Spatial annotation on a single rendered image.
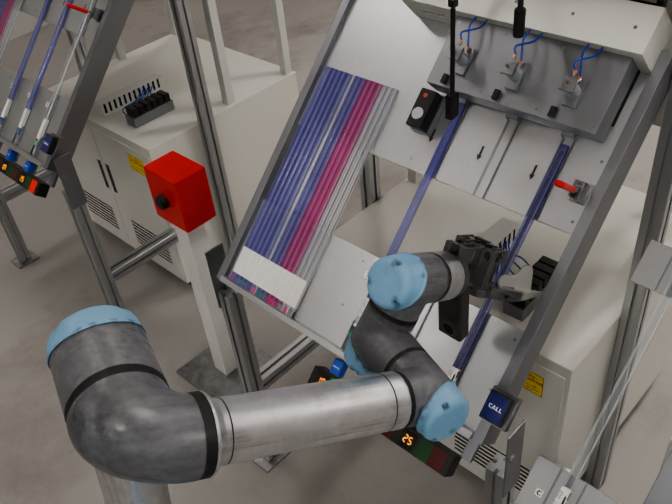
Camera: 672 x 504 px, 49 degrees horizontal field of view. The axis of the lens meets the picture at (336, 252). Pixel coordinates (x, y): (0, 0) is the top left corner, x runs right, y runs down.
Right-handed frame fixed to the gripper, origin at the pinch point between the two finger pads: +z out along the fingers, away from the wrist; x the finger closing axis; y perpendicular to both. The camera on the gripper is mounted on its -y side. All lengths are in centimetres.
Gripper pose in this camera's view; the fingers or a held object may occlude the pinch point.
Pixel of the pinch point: (500, 279)
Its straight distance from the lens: 130.3
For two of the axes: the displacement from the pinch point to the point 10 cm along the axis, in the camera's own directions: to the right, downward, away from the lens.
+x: -7.3, -3.8, 5.7
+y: 2.7, -9.2, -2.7
